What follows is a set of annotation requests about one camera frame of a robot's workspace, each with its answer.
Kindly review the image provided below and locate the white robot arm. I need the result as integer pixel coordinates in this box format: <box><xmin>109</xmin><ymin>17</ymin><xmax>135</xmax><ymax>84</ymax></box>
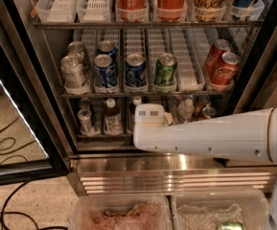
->
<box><xmin>133</xmin><ymin>103</ymin><xmax>277</xmax><ymax>230</ymax></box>

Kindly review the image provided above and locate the gold can bottom back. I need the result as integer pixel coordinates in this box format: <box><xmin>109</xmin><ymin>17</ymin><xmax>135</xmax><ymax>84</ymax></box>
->
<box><xmin>194</xmin><ymin>95</ymin><xmax>211</xmax><ymax>117</ymax></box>

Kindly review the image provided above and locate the gold can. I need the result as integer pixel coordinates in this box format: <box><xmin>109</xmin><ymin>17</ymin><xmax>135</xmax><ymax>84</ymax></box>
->
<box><xmin>194</xmin><ymin>95</ymin><xmax>211</xmax><ymax>117</ymax></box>
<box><xmin>199</xmin><ymin>106</ymin><xmax>217</xmax><ymax>120</ymax></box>

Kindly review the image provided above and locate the gold can bottom front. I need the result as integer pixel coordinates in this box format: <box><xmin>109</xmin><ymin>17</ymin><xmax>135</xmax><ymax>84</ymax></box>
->
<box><xmin>199</xmin><ymin>106</ymin><xmax>217</xmax><ymax>120</ymax></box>

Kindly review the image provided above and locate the green soda can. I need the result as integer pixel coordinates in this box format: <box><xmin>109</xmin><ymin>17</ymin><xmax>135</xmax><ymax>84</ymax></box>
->
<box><xmin>153</xmin><ymin>53</ymin><xmax>177</xmax><ymax>87</ymax></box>

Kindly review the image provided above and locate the empty white tray middle shelf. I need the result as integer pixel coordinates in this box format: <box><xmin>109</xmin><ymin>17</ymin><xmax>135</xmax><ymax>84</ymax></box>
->
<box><xmin>170</xmin><ymin>28</ymin><xmax>205</xmax><ymax>91</ymax></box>

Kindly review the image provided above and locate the blue pepsi can centre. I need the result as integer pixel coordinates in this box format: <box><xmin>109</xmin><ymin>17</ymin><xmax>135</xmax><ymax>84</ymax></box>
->
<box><xmin>125</xmin><ymin>53</ymin><xmax>147</xmax><ymax>87</ymax></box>

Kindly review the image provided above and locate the blue pepsi can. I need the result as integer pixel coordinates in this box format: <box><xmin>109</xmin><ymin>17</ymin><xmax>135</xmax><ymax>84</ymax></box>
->
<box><xmin>93</xmin><ymin>54</ymin><xmax>117</xmax><ymax>88</ymax></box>
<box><xmin>125</xmin><ymin>53</ymin><xmax>147</xmax><ymax>87</ymax></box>
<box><xmin>98</xmin><ymin>40</ymin><xmax>117</xmax><ymax>61</ymax></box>

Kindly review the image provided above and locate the red coke can front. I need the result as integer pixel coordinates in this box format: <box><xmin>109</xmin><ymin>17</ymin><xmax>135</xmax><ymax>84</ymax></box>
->
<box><xmin>211</xmin><ymin>52</ymin><xmax>240</xmax><ymax>85</ymax></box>

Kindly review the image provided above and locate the red coke can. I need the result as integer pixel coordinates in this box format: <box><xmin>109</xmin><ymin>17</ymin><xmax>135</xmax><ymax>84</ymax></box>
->
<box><xmin>205</xmin><ymin>39</ymin><xmax>232</xmax><ymax>77</ymax></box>
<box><xmin>211</xmin><ymin>52</ymin><xmax>240</xmax><ymax>85</ymax></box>

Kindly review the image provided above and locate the red coke can back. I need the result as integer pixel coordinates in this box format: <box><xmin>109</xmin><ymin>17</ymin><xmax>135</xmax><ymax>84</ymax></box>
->
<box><xmin>205</xmin><ymin>39</ymin><xmax>232</xmax><ymax>77</ymax></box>

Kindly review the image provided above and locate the blue pepsi can front left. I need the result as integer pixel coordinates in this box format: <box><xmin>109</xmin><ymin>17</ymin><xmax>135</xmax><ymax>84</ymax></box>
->
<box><xmin>93</xmin><ymin>54</ymin><xmax>117</xmax><ymax>88</ymax></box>

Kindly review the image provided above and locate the silver slim can bottom left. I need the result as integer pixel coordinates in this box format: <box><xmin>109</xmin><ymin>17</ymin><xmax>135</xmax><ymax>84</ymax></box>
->
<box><xmin>78</xmin><ymin>108</ymin><xmax>96</xmax><ymax>134</ymax></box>

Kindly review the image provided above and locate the dark can bottom back left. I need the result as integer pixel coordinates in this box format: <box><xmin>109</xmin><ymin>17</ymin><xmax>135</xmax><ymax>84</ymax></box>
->
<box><xmin>78</xmin><ymin>98</ymin><xmax>92</xmax><ymax>109</ymax></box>

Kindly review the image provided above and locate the blue pepsi can back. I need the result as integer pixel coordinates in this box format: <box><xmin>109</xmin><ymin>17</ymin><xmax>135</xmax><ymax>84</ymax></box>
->
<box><xmin>98</xmin><ymin>40</ymin><xmax>117</xmax><ymax>61</ymax></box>

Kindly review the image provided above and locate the white can middle front left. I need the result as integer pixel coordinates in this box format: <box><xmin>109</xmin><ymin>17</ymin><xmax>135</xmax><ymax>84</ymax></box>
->
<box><xmin>60</xmin><ymin>55</ymin><xmax>89</xmax><ymax>95</ymax></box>

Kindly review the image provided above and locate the white can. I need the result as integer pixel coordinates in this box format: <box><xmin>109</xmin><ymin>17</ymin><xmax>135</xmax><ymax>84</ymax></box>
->
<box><xmin>60</xmin><ymin>55</ymin><xmax>89</xmax><ymax>95</ymax></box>
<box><xmin>67</xmin><ymin>41</ymin><xmax>87</xmax><ymax>64</ymax></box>

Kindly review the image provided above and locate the steel fridge base grille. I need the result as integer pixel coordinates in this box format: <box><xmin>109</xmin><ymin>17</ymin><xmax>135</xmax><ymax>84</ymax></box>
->
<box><xmin>67</xmin><ymin>167</ymin><xmax>277</xmax><ymax>196</ymax></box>

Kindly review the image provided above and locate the white can middle back left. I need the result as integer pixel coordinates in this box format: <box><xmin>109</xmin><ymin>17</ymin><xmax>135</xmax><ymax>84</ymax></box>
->
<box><xmin>67</xmin><ymin>41</ymin><xmax>87</xmax><ymax>64</ymax></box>

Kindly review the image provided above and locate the green can in bin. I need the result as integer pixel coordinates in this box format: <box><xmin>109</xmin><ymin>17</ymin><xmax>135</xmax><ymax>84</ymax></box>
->
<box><xmin>217</xmin><ymin>221</ymin><xmax>244</xmax><ymax>230</ymax></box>

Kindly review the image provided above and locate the open glass fridge door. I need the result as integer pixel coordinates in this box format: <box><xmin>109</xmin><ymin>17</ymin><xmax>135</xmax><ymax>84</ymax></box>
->
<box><xmin>0</xmin><ymin>0</ymin><xmax>70</xmax><ymax>186</ymax></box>

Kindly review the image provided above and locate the clear water bottle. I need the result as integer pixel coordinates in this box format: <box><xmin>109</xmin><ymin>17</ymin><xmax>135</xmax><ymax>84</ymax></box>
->
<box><xmin>177</xmin><ymin>99</ymin><xmax>195</xmax><ymax>123</ymax></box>

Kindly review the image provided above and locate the brown juice bottle right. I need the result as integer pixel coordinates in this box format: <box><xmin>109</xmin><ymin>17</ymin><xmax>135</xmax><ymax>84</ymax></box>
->
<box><xmin>128</xmin><ymin>96</ymin><xmax>142</xmax><ymax>132</ymax></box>

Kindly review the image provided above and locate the brown juice bottle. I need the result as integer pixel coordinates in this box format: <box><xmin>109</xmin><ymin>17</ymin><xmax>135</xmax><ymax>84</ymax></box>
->
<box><xmin>104</xmin><ymin>98</ymin><xmax>123</xmax><ymax>135</ymax></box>
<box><xmin>128</xmin><ymin>96</ymin><xmax>142</xmax><ymax>132</ymax></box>

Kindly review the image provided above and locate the brown juice bottle left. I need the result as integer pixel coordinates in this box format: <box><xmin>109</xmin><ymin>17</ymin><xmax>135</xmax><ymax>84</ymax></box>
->
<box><xmin>104</xmin><ymin>98</ymin><xmax>123</xmax><ymax>135</ymax></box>

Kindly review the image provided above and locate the clear bin with bubble wrap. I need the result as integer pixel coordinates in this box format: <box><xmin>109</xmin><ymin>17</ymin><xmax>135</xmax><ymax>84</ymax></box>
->
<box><xmin>171</xmin><ymin>187</ymin><xmax>268</xmax><ymax>230</ymax></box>

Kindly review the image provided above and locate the clear bin with pink wrap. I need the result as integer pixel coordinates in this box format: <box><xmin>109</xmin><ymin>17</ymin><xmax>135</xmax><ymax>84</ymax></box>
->
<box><xmin>68</xmin><ymin>194</ymin><xmax>172</xmax><ymax>230</ymax></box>

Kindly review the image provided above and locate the empty white tray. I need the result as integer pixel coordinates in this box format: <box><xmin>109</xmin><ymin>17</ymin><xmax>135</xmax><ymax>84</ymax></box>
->
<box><xmin>76</xmin><ymin>0</ymin><xmax>113</xmax><ymax>22</ymax></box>
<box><xmin>35</xmin><ymin>0</ymin><xmax>78</xmax><ymax>23</ymax></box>

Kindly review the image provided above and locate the empty white tray top left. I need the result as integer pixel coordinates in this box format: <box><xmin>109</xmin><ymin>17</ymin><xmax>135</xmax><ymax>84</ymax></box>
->
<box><xmin>35</xmin><ymin>0</ymin><xmax>78</xmax><ymax>23</ymax></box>

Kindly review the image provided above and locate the right fridge door frame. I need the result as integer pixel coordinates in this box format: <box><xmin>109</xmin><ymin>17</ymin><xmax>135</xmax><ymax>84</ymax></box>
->
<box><xmin>232</xmin><ymin>3</ymin><xmax>277</xmax><ymax>113</ymax></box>

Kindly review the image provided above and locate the black floor cable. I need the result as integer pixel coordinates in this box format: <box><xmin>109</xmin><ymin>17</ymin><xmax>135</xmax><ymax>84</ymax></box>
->
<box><xmin>0</xmin><ymin>179</ymin><xmax>68</xmax><ymax>230</ymax></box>

